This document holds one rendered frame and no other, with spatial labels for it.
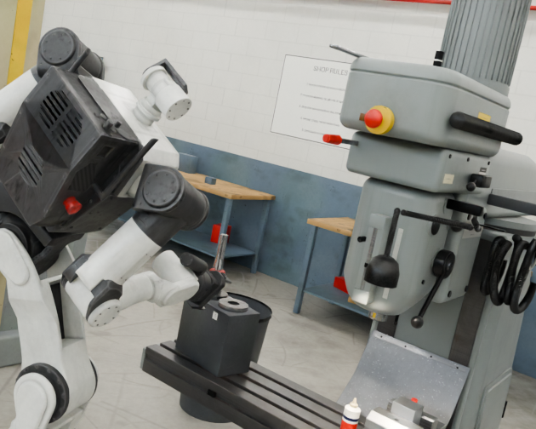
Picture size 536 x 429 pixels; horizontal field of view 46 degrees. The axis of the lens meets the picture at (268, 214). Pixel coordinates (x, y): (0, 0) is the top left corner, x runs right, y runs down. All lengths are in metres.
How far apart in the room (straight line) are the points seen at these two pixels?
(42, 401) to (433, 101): 1.07
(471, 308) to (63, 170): 1.21
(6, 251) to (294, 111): 5.52
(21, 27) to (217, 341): 1.52
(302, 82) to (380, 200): 5.37
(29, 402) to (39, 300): 0.23
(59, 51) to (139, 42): 7.08
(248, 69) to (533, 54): 3.03
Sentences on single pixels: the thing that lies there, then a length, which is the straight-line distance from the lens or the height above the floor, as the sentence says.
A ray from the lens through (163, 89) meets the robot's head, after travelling 1.40.
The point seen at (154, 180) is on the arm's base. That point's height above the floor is 1.55.
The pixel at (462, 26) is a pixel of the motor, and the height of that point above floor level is 2.04.
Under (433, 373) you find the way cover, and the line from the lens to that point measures 2.00.
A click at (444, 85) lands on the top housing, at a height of 1.85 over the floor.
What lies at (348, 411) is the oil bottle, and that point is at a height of 1.05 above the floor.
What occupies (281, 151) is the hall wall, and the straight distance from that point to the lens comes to 6.90.
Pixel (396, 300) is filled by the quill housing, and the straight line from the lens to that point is 1.54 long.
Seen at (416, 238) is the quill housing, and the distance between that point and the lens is 1.50.
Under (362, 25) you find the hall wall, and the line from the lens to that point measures 6.61.
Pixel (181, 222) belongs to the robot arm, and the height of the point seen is 1.47.
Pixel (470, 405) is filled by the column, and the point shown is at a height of 1.01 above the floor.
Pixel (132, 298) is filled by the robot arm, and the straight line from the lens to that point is 1.48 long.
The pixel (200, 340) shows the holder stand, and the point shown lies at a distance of 1.92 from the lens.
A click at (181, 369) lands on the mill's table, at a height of 0.96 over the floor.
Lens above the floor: 1.73
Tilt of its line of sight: 9 degrees down
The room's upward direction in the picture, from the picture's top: 11 degrees clockwise
